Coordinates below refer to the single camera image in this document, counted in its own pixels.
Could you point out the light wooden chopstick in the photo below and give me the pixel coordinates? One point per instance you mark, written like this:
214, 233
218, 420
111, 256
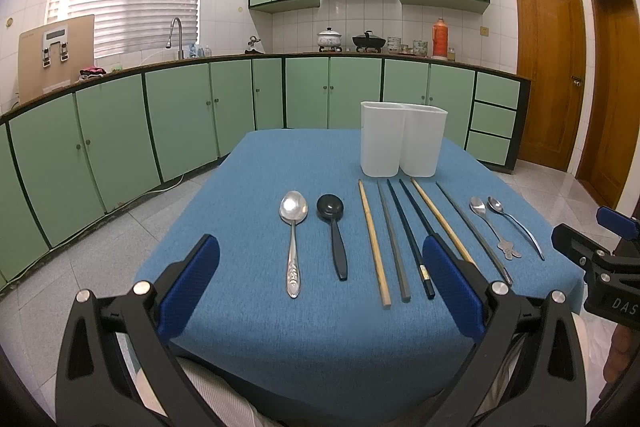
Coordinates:
443, 223
376, 253

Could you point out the small silver teaspoon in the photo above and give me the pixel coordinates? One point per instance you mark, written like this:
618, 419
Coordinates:
496, 206

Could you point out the orange thermos flask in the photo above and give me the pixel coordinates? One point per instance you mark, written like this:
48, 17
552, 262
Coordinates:
440, 39

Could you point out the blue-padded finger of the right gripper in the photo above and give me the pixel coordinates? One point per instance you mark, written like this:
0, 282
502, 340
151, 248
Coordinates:
619, 224

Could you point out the white plastic utensil holder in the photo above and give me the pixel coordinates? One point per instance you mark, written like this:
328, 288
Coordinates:
400, 137

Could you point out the blue table cloth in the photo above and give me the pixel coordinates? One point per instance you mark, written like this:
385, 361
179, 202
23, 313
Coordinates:
334, 356

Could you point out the small silver bear-handle spoon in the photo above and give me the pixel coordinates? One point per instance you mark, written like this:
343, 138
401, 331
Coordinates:
479, 208

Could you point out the black wok with lid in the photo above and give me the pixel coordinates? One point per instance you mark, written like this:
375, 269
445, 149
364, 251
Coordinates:
367, 42

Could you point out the green lower kitchen cabinets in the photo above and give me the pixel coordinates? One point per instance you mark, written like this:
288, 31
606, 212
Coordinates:
72, 157

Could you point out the brown cardboard box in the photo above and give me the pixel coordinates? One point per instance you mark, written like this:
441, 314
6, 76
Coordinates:
52, 56

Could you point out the glass jars on counter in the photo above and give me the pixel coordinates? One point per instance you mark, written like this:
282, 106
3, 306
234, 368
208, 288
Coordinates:
416, 47

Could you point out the wooden door left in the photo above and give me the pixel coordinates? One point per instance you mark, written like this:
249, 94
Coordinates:
552, 49

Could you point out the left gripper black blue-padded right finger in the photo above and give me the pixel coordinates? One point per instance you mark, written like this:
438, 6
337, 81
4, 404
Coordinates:
525, 367

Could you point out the large silver spoon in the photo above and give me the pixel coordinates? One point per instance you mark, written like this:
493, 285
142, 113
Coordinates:
293, 210

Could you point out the grey chopstick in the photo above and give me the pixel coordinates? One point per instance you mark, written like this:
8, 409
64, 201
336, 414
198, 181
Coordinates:
479, 237
399, 265

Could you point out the person's right hand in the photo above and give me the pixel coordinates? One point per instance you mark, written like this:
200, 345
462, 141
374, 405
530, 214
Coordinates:
623, 344

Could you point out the white cooking pot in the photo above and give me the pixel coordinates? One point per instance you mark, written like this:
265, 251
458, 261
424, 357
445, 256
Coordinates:
329, 40

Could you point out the wooden door right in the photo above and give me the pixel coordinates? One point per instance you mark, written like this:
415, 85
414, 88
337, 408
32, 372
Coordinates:
613, 128

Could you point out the black plastic spoon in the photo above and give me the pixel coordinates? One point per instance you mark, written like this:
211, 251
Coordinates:
330, 209

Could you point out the small kettle on counter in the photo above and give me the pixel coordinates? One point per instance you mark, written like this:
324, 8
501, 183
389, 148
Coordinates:
252, 46

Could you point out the wooden door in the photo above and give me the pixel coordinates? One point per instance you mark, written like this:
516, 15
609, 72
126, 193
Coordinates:
552, 49
613, 128

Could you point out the black chopstick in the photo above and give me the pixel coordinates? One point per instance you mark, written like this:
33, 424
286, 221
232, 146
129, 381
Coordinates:
417, 209
425, 277

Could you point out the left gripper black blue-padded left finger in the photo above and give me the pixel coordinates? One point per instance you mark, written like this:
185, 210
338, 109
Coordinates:
93, 386

